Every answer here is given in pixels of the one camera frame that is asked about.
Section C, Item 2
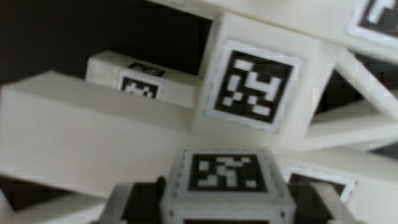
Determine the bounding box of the white chair leg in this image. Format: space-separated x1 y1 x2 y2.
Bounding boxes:
86 51 201 108

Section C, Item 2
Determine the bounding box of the white chair back frame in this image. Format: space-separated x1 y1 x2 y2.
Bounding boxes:
0 0 398 224

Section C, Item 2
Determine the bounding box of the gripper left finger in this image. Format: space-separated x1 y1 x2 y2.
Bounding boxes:
89 177 167 224

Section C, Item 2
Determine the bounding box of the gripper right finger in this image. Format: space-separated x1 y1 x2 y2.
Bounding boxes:
288 174 366 224

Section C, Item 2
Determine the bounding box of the white small cube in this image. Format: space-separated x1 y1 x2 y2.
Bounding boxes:
160 149 297 224

